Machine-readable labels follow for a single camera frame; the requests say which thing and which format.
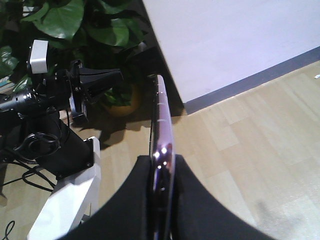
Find black smartphone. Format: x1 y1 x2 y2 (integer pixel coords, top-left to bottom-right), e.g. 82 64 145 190
149 74 176 240

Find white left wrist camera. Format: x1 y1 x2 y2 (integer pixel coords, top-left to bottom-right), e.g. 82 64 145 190
29 39 49 74

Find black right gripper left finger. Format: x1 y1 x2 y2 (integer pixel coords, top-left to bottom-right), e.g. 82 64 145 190
61 155 151 240

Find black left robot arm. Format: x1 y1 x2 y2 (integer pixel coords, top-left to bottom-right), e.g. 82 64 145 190
0 61 150 240

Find green potted plant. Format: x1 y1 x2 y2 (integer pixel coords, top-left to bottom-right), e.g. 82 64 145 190
0 0 151 115

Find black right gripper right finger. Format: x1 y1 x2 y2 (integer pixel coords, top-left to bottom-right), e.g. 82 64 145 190
172 154 272 240

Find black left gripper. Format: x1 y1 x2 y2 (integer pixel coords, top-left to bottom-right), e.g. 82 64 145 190
45 60 123 124

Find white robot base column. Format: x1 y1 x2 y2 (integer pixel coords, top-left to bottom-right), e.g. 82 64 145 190
26 137 101 240

